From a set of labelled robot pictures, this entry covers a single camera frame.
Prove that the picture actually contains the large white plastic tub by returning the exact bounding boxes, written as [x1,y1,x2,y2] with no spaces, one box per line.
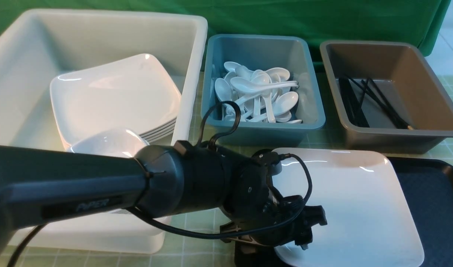
[0,9,209,254]

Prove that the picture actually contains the green backdrop cloth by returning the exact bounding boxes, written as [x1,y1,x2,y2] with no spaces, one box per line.
[0,0,450,63]

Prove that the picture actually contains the top stacked white bowl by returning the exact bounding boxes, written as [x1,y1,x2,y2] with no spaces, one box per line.
[66,128,150,158]

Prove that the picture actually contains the large white square rice plate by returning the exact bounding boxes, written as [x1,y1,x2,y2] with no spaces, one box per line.
[275,148,425,267]

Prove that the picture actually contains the black cable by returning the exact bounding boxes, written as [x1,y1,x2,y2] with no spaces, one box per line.
[6,101,313,267]

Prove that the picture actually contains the white spoon in bin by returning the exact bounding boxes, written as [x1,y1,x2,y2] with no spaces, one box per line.
[272,92,299,117]
[214,78,235,120]

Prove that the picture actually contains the black plastic serving tray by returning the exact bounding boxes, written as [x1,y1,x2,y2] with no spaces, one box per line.
[235,158,453,267]

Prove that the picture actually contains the blue plastic spoon bin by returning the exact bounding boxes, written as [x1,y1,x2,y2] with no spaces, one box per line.
[201,34,326,147]

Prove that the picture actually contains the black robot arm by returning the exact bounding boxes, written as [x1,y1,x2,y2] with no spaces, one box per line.
[0,141,328,267]

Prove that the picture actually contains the white spoon right in bin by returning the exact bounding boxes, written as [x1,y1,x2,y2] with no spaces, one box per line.
[272,92,299,117]

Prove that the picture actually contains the lower stacked white plates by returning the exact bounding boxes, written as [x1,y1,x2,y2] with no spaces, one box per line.
[59,118,177,151]

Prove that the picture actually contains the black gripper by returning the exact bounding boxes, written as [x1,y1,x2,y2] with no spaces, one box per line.
[220,188,328,250]

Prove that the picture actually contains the black chopstick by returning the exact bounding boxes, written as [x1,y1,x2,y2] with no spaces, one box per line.
[347,76,407,129]
[365,78,414,129]

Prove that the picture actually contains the top stacked white square plate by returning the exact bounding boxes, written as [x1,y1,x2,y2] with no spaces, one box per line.
[50,54,181,135]

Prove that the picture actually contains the brown plastic chopstick bin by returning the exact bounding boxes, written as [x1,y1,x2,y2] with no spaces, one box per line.
[320,40,453,154]

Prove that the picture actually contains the white spoon left in bin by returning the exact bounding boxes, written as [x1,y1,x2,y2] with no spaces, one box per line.
[214,78,235,120]

